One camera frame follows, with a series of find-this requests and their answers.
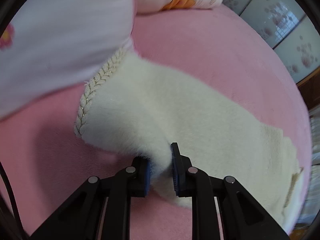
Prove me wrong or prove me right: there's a white fluffy cardigan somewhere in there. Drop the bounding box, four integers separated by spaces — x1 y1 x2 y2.
74 50 303 230

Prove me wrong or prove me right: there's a pink bed blanket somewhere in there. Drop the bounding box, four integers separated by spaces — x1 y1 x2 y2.
1 6 311 233

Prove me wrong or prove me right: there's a white pillow with blue print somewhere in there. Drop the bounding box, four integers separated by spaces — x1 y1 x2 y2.
1 0 135 117

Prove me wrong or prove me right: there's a floral sliding wardrobe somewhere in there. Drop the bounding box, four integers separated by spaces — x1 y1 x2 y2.
223 0 319 83

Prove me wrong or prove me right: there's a black cable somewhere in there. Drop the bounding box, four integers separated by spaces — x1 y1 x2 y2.
0 160 28 240

